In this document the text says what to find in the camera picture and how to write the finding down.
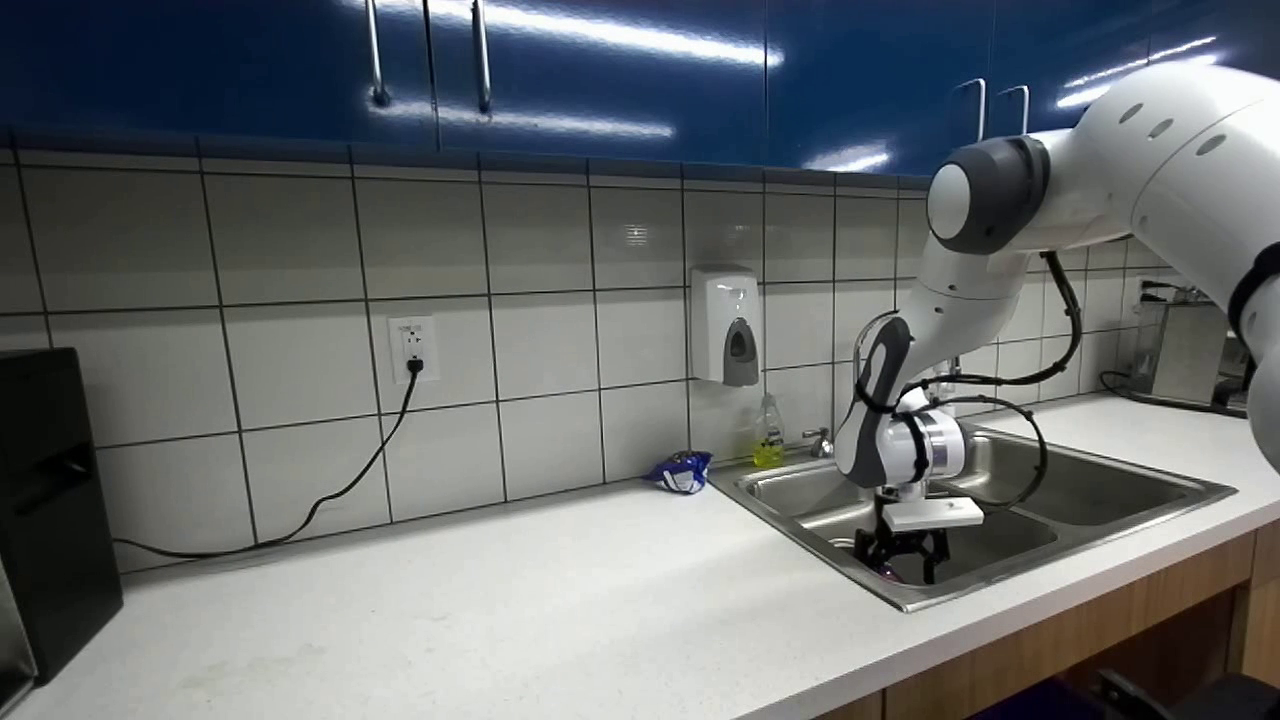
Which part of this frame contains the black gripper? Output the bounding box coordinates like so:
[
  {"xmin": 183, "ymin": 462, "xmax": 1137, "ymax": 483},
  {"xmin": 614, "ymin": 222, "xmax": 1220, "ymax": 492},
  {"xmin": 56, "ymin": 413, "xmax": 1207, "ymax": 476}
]
[{"xmin": 849, "ymin": 526, "xmax": 957, "ymax": 590}]

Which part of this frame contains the silver cabinet door handle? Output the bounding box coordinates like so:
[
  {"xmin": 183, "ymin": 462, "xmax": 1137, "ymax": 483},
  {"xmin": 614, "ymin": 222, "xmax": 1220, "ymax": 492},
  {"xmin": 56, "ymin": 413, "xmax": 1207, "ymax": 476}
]
[
  {"xmin": 359, "ymin": 0, "xmax": 401, "ymax": 111},
  {"xmin": 1005, "ymin": 80, "xmax": 1035, "ymax": 139},
  {"xmin": 466, "ymin": 0, "xmax": 499, "ymax": 122},
  {"xmin": 960, "ymin": 73, "xmax": 995, "ymax": 146}
]

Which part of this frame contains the black coffee maker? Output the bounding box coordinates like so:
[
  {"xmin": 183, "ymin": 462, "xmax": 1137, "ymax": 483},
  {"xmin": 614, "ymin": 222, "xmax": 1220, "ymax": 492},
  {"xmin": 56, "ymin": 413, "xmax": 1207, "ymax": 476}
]
[{"xmin": 0, "ymin": 345, "xmax": 130, "ymax": 690}]

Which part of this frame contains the wooden base cabinet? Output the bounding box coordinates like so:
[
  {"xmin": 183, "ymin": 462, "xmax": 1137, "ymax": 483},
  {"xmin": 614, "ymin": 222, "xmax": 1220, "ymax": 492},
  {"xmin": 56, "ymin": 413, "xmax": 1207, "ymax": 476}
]
[{"xmin": 811, "ymin": 529, "xmax": 1280, "ymax": 720}]

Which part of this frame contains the white wall soap dispenser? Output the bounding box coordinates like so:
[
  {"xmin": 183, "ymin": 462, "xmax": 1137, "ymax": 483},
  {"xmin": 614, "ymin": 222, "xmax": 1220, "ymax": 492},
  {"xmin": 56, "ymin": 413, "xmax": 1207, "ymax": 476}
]
[{"xmin": 686, "ymin": 267, "xmax": 769, "ymax": 392}]

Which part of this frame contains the black power cord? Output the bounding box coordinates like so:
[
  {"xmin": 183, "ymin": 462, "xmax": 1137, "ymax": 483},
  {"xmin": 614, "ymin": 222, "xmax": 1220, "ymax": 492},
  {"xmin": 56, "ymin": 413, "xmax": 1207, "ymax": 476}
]
[{"xmin": 110, "ymin": 354, "xmax": 428, "ymax": 564}]

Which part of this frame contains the yellow dish soap bottle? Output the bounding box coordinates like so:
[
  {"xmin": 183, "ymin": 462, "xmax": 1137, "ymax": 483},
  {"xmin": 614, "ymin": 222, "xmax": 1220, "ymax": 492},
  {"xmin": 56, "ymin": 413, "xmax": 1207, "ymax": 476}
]
[{"xmin": 745, "ymin": 389, "xmax": 798, "ymax": 476}]

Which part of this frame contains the white wall outlet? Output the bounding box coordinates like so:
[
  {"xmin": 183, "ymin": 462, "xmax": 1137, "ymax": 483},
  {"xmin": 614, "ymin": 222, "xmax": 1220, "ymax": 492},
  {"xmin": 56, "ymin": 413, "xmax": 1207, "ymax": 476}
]
[{"xmin": 387, "ymin": 313, "xmax": 444, "ymax": 386}]

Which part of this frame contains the stainless steel double sink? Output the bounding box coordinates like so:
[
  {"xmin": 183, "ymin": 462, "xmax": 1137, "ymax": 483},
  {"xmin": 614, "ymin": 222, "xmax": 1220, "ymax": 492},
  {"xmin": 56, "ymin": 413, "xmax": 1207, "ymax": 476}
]
[{"xmin": 709, "ymin": 423, "xmax": 1242, "ymax": 615}]

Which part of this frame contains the silver countertop appliance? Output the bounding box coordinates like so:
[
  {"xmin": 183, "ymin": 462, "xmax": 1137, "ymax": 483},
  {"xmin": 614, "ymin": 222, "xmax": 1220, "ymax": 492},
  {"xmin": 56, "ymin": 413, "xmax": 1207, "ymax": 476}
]
[{"xmin": 1142, "ymin": 280, "xmax": 1260, "ymax": 413}]

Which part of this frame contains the blue snack wrapper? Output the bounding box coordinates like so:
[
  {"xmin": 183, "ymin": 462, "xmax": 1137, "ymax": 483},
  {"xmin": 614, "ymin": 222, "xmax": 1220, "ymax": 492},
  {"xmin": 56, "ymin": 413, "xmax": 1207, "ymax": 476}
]
[{"xmin": 645, "ymin": 449, "xmax": 719, "ymax": 502}]

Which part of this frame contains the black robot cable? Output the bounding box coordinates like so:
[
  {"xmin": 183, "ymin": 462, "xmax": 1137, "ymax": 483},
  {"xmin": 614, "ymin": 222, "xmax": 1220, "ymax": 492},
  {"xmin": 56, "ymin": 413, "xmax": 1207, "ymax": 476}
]
[{"xmin": 851, "ymin": 247, "xmax": 1089, "ymax": 522}]

